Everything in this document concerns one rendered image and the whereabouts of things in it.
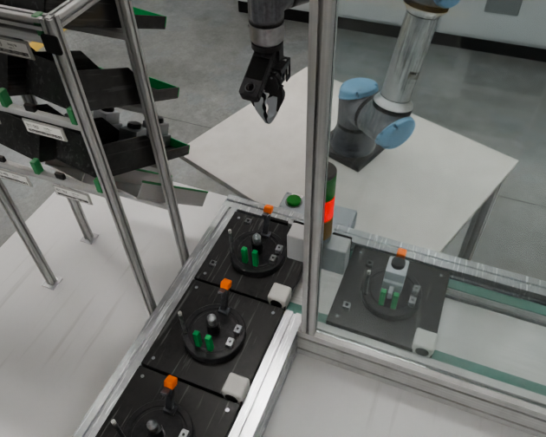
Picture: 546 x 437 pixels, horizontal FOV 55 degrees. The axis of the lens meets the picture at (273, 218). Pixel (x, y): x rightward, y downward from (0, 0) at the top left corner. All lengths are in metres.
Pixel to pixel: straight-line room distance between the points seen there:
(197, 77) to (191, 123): 0.53
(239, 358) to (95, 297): 0.48
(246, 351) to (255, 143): 0.86
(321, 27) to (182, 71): 3.27
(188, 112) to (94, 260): 2.09
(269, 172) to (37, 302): 0.78
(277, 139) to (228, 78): 2.00
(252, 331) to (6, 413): 0.58
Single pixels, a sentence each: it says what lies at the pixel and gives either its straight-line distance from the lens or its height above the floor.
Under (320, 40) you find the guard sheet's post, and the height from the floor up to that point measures 1.67.
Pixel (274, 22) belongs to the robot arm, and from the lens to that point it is 1.15.
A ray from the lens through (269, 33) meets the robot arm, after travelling 1.15.
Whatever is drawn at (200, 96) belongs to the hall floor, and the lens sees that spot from 3.64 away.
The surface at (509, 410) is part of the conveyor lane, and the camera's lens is 1.25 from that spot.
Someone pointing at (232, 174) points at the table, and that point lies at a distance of 1.71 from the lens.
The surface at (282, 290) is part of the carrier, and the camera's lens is 1.23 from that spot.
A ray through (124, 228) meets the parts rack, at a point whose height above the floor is 1.22.
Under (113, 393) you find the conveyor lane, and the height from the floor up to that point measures 0.96.
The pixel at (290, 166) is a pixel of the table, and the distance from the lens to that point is 1.73.
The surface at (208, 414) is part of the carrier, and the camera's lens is 1.13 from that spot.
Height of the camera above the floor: 2.00
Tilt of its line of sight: 47 degrees down
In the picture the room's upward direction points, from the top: 2 degrees counter-clockwise
